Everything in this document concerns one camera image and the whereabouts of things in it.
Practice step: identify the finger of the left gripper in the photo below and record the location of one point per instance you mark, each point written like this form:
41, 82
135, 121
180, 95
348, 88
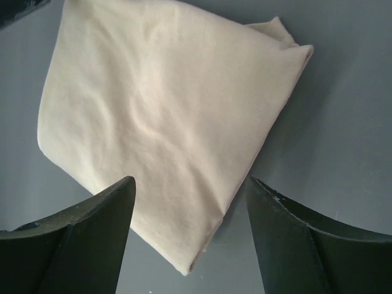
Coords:
13, 10

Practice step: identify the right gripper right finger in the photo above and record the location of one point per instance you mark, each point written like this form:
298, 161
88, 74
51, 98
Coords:
302, 251

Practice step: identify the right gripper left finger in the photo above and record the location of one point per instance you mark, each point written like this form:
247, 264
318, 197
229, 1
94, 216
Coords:
77, 250

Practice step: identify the beige t shirt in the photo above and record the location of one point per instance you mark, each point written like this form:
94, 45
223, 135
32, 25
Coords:
175, 96

